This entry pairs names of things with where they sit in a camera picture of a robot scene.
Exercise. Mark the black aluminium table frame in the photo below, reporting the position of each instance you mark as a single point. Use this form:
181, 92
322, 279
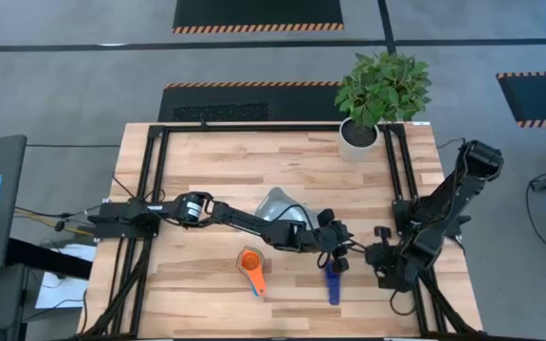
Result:
254, 128

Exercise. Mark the white plant pot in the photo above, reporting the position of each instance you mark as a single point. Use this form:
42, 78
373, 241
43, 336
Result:
349, 151

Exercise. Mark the white paper sheet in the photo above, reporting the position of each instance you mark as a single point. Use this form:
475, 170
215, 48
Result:
64, 284

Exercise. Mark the small dark blue measuring cup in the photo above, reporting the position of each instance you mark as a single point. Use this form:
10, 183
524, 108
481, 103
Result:
333, 289

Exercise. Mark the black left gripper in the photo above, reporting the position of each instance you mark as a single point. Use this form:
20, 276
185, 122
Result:
330, 237

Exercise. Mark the orange measuring cup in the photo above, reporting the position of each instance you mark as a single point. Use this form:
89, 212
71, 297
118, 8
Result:
251, 260

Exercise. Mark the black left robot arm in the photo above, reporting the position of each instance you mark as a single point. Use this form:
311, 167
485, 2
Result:
254, 222

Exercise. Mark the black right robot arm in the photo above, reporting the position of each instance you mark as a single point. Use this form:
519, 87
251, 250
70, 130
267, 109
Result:
448, 199

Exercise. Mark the black hazard-striped floor mat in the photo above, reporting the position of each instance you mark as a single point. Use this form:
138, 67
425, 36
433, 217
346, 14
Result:
254, 12
538, 97
254, 102

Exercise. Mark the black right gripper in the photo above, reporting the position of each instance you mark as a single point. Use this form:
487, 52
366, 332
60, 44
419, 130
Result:
391, 265

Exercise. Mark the green leafy plant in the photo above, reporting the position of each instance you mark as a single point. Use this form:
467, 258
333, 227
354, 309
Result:
382, 90

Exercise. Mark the black desk beam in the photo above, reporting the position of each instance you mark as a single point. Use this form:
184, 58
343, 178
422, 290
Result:
50, 260

